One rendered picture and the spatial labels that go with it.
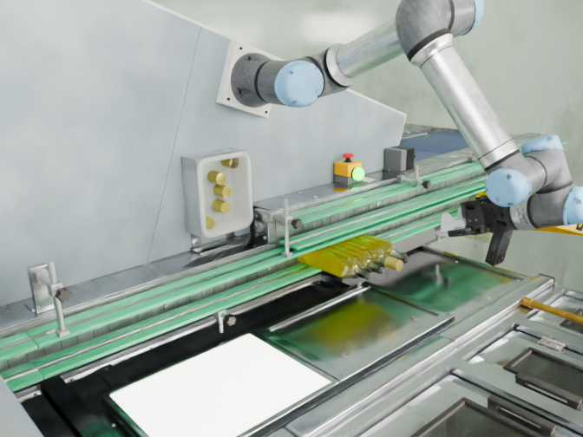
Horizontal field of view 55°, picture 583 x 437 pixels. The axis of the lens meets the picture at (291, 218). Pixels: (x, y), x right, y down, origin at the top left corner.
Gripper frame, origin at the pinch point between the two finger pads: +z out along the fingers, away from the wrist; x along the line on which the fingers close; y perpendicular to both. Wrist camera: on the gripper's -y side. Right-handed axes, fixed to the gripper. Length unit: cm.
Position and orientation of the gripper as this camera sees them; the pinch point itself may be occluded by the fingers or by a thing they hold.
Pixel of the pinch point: (445, 232)
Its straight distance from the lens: 146.1
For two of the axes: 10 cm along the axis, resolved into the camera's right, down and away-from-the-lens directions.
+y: -2.5, -9.7, -0.4
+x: -7.5, 2.2, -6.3
